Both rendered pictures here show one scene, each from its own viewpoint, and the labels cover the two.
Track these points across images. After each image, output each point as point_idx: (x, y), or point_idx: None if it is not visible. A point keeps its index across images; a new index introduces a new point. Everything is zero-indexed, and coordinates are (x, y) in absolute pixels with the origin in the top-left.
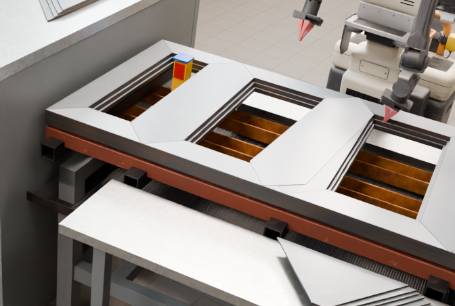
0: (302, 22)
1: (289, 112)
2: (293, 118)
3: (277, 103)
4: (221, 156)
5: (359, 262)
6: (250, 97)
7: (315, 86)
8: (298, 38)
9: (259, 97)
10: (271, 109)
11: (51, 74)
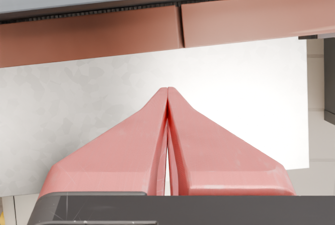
0: (181, 159)
1: (165, 78)
2: (141, 54)
3: (215, 105)
4: None
5: None
6: (288, 80)
7: None
8: (172, 89)
9: (269, 103)
10: (211, 61)
11: None
